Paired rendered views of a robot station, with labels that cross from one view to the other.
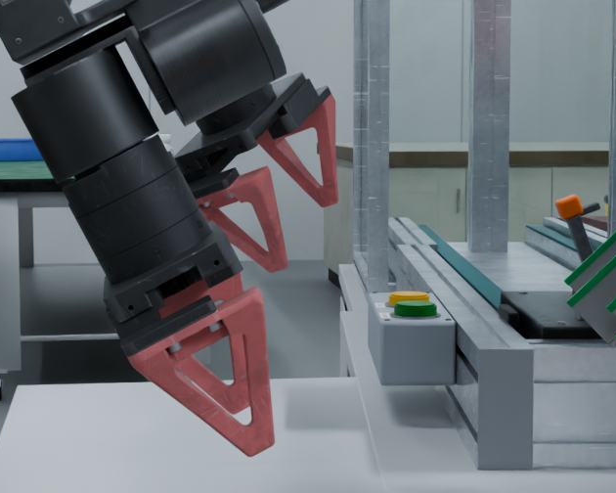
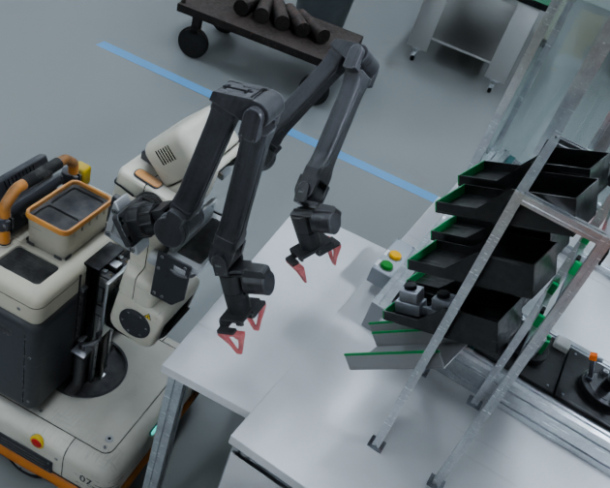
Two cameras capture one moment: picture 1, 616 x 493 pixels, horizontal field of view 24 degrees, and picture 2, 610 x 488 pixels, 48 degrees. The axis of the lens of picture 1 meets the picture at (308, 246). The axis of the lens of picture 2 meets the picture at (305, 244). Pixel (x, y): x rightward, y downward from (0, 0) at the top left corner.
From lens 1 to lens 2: 1.22 m
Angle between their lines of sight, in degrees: 36
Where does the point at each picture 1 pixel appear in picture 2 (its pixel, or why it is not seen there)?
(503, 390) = (374, 313)
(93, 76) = (230, 282)
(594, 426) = not seen: hidden behind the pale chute
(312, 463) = (327, 297)
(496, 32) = (564, 114)
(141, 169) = (234, 299)
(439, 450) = (363, 309)
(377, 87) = (491, 129)
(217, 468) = (304, 287)
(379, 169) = (478, 155)
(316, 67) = not seen: outside the picture
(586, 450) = not seen: hidden behind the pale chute
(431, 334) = (383, 276)
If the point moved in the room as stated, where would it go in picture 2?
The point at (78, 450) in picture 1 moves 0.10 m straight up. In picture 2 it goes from (281, 259) to (289, 234)
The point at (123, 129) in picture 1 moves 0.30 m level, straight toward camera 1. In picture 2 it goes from (233, 291) to (164, 374)
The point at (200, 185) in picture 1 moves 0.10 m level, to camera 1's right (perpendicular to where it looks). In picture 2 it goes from (290, 259) to (321, 279)
